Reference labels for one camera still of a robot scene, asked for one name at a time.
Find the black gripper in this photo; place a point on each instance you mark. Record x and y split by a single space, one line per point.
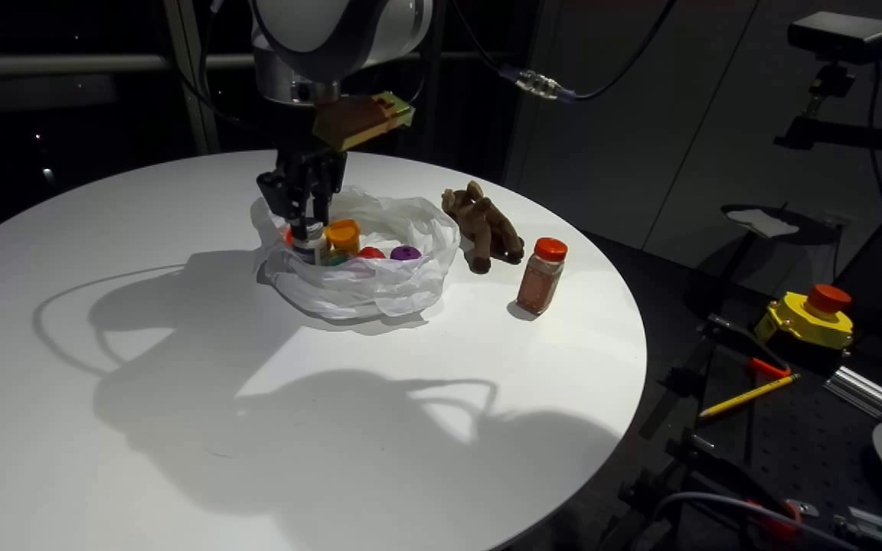
311 166

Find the brown moose plush toy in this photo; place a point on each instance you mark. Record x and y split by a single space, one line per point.
482 223

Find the red lid spice jar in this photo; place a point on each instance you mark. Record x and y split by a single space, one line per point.
539 275

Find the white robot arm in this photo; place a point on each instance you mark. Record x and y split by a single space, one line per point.
339 34

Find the white plastic bag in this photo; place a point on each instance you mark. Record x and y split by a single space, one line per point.
380 291

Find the purple toy fruit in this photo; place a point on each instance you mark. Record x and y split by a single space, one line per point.
405 252

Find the grey horizontal railing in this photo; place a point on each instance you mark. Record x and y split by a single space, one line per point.
74 65

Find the white flat sheet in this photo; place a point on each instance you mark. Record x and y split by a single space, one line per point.
763 221

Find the yellow pencil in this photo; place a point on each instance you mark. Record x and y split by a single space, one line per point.
749 396

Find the yellow emergency stop button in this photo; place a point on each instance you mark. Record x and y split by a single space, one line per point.
808 317

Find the black perforated breadboard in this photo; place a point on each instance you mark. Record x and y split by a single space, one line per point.
767 449

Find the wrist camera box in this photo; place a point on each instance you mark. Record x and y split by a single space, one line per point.
365 118

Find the grey window post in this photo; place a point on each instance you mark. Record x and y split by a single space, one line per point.
192 78

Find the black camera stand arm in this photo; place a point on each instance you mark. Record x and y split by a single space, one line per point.
849 131

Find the black camera on stand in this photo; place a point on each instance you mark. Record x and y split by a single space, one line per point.
846 34

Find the aluminium extrusion rail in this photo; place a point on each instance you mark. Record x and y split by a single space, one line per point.
871 388

